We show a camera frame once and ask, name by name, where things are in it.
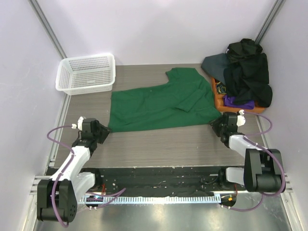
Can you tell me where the dark teal t shirt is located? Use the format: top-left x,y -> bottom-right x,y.
201,53 -> 230,85

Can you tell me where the white plastic basket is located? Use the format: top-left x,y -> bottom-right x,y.
55,53 -> 116,96

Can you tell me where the purple t shirt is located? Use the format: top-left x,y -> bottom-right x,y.
222,94 -> 256,110

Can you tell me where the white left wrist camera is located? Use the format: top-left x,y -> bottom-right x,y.
71,116 -> 86,131

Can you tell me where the orange tray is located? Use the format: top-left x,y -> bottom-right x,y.
210,76 -> 266,114

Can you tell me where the green t shirt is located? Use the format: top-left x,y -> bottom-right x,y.
108,67 -> 221,132

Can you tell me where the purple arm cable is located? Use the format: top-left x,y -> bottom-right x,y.
46,125 -> 127,228
223,112 -> 287,212

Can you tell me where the patterned cloth in tray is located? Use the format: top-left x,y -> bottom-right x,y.
215,81 -> 227,95

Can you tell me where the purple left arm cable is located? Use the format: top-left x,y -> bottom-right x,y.
46,125 -> 127,228

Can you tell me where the black t shirt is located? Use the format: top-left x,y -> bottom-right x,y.
224,38 -> 273,108

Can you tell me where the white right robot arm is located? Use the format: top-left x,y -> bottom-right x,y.
210,110 -> 286,196

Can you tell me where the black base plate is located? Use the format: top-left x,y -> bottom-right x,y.
81,166 -> 245,197

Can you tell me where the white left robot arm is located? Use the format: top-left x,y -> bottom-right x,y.
37,116 -> 110,227

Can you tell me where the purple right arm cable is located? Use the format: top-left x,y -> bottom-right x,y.
223,112 -> 287,212

